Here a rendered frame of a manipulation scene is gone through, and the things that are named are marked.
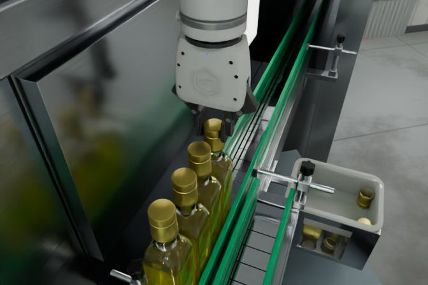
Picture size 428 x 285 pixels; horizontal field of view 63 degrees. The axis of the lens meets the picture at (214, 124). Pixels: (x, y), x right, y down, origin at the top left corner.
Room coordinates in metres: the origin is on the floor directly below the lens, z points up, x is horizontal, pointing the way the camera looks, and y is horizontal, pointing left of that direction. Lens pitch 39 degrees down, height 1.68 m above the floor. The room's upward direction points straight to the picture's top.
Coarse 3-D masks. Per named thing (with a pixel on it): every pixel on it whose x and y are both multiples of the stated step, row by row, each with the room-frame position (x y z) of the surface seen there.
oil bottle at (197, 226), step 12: (180, 216) 0.30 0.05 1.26; (192, 216) 0.30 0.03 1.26; (204, 216) 0.31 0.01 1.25; (180, 228) 0.29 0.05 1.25; (192, 228) 0.29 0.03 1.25; (204, 228) 0.31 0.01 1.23; (192, 240) 0.28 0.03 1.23; (204, 240) 0.31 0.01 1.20; (204, 252) 0.30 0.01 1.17; (204, 264) 0.30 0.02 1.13
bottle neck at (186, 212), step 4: (176, 208) 0.31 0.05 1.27; (180, 208) 0.30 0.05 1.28; (184, 208) 0.30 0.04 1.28; (188, 208) 0.30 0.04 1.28; (192, 208) 0.31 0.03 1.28; (180, 212) 0.30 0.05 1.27; (184, 212) 0.30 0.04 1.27; (188, 212) 0.30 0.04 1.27; (192, 212) 0.31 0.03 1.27; (184, 216) 0.30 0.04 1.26
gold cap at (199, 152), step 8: (192, 144) 0.38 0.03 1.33; (200, 144) 0.38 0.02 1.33; (208, 144) 0.38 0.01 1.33; (192, 152) 0.36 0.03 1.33; (200, 152) 0.36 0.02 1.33; (208, 152) 0.36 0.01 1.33; (192, 160) 0.36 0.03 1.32; (200, 160) 0.35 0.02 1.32; (208, 160) 0.36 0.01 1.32; (192, 168) 0.36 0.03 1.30; (200, 168) 0.35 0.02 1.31; (208, 168) 0.36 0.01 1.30; (200, 176) 0.35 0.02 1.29
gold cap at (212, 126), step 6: (210, 120) 0.44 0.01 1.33; (216, 120) 0.44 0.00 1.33; (204, 126) 0.42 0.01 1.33; (210, 126) 0.42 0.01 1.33; (216, 126) 0.42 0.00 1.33; (204, 132) 0.42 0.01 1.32; (210, 132) 0.41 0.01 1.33; (216, 132) 0.41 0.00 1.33; (204, 138) 0.42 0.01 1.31; (210, 138) 0.41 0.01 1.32; (216, 138) 0.41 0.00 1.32; (210, 144) 0.41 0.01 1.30; (216, 144) 0.41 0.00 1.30; (222, 144) 0.42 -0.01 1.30; (216, 150) 0.41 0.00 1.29
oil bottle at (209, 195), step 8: (208, 184) 0.36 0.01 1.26; (216, 184) 0.37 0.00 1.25; (200, 192) 0.35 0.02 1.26; (208, 192) 0.35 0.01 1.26; (216, 192) 0.36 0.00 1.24; (200, 200) 0.34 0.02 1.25; (208, 200) 0.34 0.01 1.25; (216, 200) 0.36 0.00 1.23; (208, 208) 0.34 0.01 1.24; (216, 208) 0.36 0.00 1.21; (216, 216) 0.36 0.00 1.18; (216, 224) 0.36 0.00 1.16; (216, 232) 0.36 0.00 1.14; (216, 240) 0.36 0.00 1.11
